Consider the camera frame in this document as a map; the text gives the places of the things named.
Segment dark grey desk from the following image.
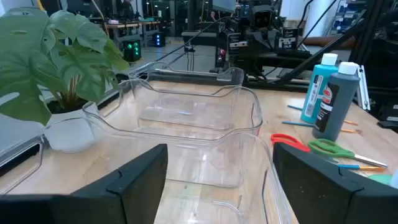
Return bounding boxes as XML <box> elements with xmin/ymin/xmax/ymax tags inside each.
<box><xmin>182</xmin><ymin>30</ymin><xmax>218</xmax><ymax>47</ymax></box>

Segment green monstera plant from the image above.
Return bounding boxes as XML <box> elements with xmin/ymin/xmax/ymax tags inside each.
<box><xmin>0</xmin><ymin>6</ymin><xmax>130</xmax><ymax>127</ymax></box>

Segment clear plastic bin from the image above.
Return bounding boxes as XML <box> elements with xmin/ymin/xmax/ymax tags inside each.
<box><xmin>82</xmin><ymin>77</ymin><xmax>264</xmax><ymax>187</ymax></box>
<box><xmin>127</xmin><ymin>61</ymin><xmax>245</xmax><ymax>131</ymax></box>
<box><xmin>0</xmin><ymin>115</ymin><xmax>295</xmax><ymax>224</ymax></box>

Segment green paint bottle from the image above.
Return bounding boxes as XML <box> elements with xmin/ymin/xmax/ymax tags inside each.
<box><xmin>368</xmin><ymin>169</ymin><xmax>398</xmax><ymax>190</ymax></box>

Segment red scissors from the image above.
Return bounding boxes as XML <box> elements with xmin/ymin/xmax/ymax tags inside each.
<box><xmin>270</xmin><ymin>133</ymin><xmax>312</xmax><ymax>153</ymax></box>

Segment computer tower blue lights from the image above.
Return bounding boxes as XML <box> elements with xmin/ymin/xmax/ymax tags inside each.
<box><xmin>152</xmin><ymin>32</ymin><xmax>167</xmax><ymax>48</ymax></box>

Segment teal paint bottle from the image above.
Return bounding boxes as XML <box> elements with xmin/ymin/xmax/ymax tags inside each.
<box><xmin>300</xmin><ymin>52</ymin><xmax>340</xmax><ymax>124</ymax></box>

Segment computer tower green lights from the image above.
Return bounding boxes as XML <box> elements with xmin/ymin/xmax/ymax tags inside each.
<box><xmin>123</xmin><ymin>39</ymin><xmax>142</xmax><ymax>62</ymax></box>

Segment green scissors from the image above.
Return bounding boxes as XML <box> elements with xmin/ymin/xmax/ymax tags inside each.
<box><xmin>307</xmin><ymin>138</ymin><xmax>389</xmax><ymax>169</ymax></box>

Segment black paint bottle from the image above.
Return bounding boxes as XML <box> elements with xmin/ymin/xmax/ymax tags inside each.
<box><xmin>312</xmin><ymin>61</ymin><xmax>361</xmax><ymax>142</ymax></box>

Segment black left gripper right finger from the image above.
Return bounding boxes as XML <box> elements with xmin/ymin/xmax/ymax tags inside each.
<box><xmin>272</xmin><ymin>142</ymin><xmax>398</xmax><ymax>224</ymax></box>

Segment computer tower red light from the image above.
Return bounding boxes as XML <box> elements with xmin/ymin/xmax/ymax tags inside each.
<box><xmin>216</xmin><ymin>45</ymin><xmax>227</xmax><ymax>67</ymax></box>

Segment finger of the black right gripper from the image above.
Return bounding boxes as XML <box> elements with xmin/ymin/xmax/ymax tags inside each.
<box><xmin>227</xmin><ymin>30</ymin><xmax>248</xmax><ymax>58</ymax></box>
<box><xmin>278</xmin><ymin>27</ymin><xmax>300</xmax><ymax>50</ymax></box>

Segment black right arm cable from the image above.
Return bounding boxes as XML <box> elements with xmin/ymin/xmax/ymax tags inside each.
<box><xmin>152</xmin><ymin>15</ymin><xmax>233</xmax><ymax>63</ymax></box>

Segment wooden workbench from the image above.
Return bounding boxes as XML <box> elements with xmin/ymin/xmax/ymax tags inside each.
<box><xmin>104</xmin><ymin>20</ymin><xmax>162</xmax><ymax>44</ymax></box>

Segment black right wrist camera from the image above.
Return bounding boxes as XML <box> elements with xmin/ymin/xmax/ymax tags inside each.
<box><xmin>251</xmin><ymin>4</ymin><xmax>274</xmax><ymax>29</ymax></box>

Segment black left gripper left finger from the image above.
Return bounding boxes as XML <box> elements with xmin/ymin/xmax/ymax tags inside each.
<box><xmin>0</xmin><ymin>143</ymin><xmax>169</xmax><ymax>224</ymax></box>

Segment white plant pot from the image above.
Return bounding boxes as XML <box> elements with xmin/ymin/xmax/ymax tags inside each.
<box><xmin>43</xmin><ymin>98</ymin><xmax>101</xmax><ymax>153</ymax></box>

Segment silver aluminium bracket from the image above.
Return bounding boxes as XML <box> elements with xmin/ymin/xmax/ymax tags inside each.
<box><xmin>356</xmin><ymin>64</ymin><xmax>371</xmax><ymax>111</ymax></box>

